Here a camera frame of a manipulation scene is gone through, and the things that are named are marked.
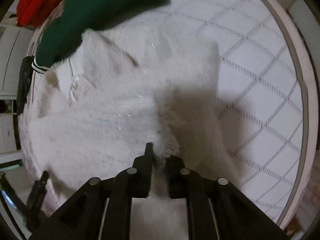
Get white quilted floral mat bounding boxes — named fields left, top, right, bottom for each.
left=18, top=0, right=318, bottom=230

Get dark green folded sweater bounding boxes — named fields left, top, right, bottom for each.
left=31, top=0, right=170, bottom=74

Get black leather jacket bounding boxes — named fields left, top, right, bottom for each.
left=16, top=56, right=34, bottom=115

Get white wardrobe drawer unit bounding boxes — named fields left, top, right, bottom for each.
left=0, top=115, right=17, bottom=153

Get white fuzzy knit cardigan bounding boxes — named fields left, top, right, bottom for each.
left=21, top=25, right=238, bottom=239

